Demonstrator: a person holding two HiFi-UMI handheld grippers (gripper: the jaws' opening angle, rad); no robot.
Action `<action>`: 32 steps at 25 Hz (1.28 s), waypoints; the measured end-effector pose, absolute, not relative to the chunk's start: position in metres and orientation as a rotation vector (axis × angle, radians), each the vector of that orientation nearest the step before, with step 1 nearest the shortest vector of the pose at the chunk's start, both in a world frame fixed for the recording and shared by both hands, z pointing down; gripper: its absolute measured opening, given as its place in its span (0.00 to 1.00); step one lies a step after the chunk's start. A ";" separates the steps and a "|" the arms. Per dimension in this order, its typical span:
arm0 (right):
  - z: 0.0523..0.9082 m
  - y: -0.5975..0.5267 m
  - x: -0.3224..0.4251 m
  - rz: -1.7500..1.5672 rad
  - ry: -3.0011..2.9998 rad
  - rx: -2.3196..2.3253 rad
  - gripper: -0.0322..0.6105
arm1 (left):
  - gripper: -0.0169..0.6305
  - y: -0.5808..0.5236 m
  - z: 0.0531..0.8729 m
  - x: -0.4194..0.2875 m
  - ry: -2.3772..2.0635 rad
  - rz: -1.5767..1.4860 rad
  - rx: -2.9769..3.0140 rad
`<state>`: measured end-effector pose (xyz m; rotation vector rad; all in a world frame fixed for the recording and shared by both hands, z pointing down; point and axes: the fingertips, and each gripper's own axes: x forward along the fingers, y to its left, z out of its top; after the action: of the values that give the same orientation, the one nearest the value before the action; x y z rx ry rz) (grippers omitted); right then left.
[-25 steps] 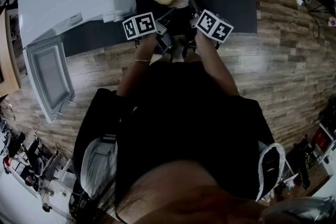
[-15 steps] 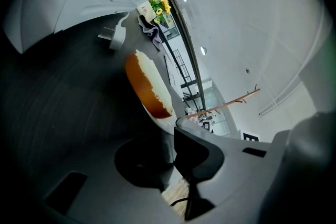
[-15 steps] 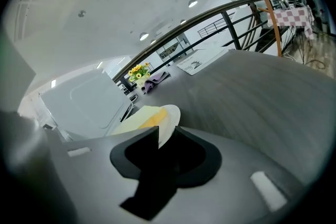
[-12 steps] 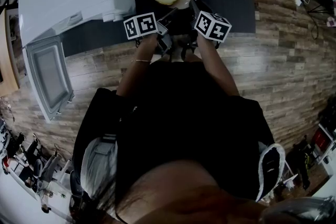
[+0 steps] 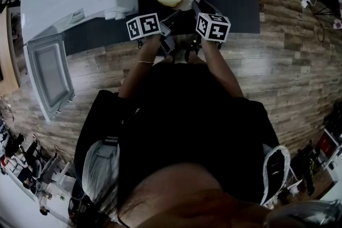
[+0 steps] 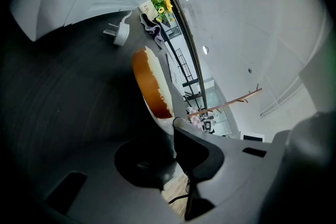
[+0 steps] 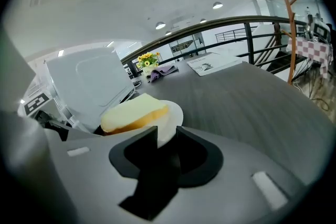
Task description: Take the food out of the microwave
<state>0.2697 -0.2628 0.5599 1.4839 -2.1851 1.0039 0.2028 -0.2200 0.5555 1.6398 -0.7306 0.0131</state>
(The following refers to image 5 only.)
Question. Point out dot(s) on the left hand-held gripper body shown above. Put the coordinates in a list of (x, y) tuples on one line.
[(145, 26)]

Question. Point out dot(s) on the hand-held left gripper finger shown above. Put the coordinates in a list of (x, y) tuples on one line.
[(169, 22)]

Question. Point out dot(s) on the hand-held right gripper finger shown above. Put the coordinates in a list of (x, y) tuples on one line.
[(211, 8), (195, 8)]

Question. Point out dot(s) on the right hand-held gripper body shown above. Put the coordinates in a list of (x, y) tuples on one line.
[(213, 28)]

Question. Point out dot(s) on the person's left forearm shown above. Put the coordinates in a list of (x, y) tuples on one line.
[(141, 74)]

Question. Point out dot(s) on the person's right forearm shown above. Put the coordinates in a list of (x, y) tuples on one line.
[(221, 72)]

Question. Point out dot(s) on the white power strip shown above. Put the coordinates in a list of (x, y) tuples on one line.
[(306, 1)]

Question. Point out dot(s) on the person in dark shirt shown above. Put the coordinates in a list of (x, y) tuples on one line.
[(187, 128)]

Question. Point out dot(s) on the white cabinet with red box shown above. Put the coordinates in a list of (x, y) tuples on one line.
[(330, 146)]

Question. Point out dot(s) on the black bag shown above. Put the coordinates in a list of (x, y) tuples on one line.
[(307, 168)]

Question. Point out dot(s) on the person's face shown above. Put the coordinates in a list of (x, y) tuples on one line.
[(200, 200)]

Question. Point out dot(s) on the white folding stand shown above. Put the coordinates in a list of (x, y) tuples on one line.
[(295, 184)]

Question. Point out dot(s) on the white cluttered workbench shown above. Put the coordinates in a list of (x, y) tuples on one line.
[(16, 203)]

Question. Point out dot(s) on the grey head mount part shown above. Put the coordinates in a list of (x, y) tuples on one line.
[(307, 215)]

